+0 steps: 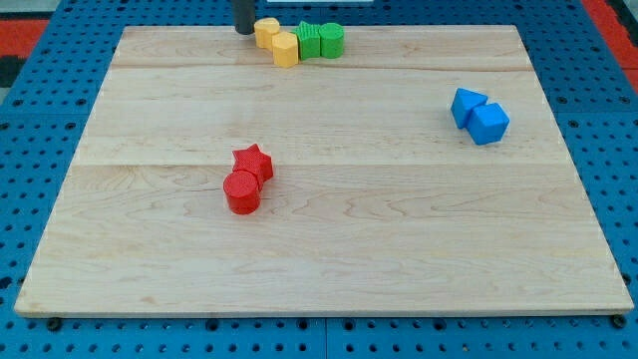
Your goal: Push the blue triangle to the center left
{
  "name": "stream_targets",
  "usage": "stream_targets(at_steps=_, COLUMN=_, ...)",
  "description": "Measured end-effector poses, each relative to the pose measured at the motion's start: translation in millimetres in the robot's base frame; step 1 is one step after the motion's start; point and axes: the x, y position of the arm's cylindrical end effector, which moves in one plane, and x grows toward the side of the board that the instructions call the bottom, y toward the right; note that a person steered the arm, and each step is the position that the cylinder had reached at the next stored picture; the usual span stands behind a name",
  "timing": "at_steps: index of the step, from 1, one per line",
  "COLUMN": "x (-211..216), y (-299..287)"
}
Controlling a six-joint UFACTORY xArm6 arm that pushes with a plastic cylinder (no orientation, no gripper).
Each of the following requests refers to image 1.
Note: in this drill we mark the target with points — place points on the blue cube block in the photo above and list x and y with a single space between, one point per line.
487 124

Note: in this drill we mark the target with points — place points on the green cylinder block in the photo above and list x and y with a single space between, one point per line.
331 40

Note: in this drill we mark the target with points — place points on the blue triangle block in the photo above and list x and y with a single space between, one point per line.
464 102

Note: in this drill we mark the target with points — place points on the green star block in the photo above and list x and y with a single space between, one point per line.
309 40

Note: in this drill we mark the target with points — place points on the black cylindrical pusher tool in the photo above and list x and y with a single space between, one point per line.
244 16

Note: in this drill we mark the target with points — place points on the red star block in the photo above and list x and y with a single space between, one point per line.
254 161

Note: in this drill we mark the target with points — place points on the yellow cylinder block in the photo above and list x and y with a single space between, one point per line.
264 30

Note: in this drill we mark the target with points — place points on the light wooden board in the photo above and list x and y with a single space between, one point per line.
379 205

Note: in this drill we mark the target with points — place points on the red cylinder block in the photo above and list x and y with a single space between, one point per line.
242 192

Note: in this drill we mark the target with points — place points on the yellow hexagon block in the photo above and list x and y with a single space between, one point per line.
285 49

